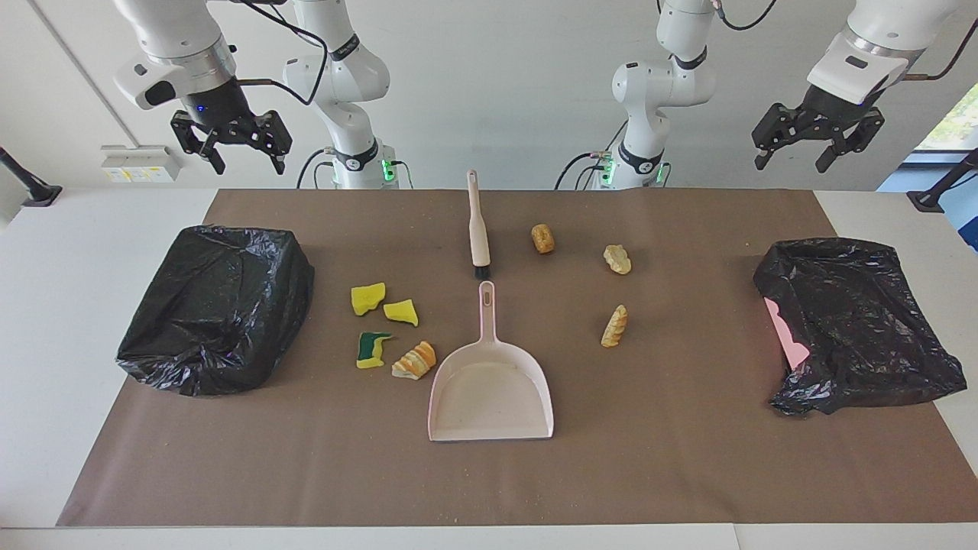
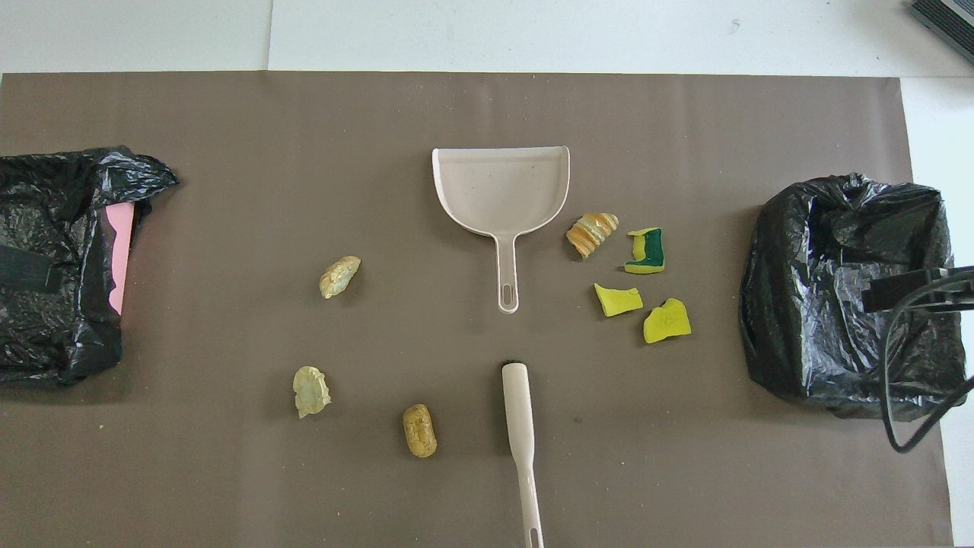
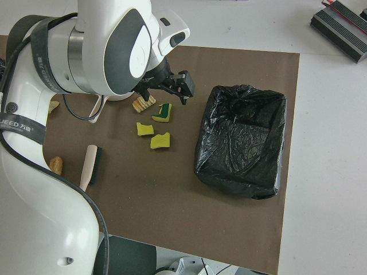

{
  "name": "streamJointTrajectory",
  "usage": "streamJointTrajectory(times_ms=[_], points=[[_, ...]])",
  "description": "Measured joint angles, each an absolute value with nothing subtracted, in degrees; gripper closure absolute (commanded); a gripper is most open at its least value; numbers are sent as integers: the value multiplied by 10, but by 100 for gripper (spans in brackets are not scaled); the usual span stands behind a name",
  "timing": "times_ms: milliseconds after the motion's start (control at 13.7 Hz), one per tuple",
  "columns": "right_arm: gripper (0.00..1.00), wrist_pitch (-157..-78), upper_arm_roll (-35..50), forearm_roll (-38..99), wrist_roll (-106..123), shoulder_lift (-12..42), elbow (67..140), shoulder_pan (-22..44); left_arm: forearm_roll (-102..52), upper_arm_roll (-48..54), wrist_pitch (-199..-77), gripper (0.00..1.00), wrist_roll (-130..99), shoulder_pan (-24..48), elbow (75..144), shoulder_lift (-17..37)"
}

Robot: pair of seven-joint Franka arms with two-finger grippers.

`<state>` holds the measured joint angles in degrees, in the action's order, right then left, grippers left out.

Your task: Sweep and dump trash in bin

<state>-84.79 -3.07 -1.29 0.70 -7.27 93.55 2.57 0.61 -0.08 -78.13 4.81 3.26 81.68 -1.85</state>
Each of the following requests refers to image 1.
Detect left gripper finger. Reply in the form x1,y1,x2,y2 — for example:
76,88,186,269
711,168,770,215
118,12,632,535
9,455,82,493
752,101,814,170
814,108,886,173

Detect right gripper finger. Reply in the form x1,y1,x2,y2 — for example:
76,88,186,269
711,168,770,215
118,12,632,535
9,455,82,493
170,111,228,176
229,111,293,176

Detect large yellow sponge piece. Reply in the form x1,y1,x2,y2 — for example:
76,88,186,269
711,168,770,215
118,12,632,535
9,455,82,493
351,282,387,316

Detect beige hand brush black bristles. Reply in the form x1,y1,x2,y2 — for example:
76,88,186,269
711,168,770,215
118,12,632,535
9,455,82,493
467,170,492,280

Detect green and yellow sponge piece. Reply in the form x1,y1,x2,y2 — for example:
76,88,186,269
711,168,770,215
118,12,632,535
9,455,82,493
356,331,393,370

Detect pale yellow lump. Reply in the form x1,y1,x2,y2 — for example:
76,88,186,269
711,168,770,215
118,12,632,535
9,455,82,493
601,305,629,348

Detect orange striped croissant piece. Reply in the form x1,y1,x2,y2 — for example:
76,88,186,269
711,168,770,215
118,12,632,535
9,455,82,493
391,341,437,380

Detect beige plastic dustpan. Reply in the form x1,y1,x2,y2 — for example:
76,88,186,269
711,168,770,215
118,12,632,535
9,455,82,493
427,280,555,442

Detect bin lined with black bag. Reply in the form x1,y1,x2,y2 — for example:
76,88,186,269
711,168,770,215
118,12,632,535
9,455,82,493
116,225,316,396

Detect crumpled black trash bag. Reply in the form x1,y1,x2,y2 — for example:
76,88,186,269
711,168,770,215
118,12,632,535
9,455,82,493
753,238,968,416

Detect pink bin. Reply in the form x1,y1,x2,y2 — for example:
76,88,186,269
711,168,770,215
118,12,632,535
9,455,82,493
764,296,811,370

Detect black stand foot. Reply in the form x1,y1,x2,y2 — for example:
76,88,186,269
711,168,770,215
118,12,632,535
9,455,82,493
0,147,63,208
907,149,978,213

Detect window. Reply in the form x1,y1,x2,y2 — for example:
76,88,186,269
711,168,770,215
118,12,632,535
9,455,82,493
915,80,978,152

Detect brown paper table mat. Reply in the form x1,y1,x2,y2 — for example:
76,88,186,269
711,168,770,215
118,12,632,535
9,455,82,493
57,189,978,528

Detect black right arm base cable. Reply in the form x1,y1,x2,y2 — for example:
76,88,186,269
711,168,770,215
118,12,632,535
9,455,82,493
296,149,337,189

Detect black arm base cable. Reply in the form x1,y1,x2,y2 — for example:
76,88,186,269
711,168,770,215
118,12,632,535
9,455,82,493
296,149,337,189
555,122,627,190

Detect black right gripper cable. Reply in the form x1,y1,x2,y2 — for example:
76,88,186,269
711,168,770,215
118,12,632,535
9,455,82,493
225,0,331,106

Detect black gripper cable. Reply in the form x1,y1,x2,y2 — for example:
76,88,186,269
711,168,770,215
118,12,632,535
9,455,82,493
225,0,331,106
714,0,978,81

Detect white wall socket box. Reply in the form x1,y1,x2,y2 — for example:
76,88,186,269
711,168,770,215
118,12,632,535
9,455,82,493
101,145,182,184

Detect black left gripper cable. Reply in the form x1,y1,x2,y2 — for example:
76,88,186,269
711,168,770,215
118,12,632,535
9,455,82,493
714,0,978,81

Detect thin white wall conduit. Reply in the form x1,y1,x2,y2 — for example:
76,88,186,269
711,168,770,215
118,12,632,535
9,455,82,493
29,0,142,147

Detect black left arm base cable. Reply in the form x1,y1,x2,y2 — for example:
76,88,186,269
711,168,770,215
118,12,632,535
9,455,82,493
555,122,627,190

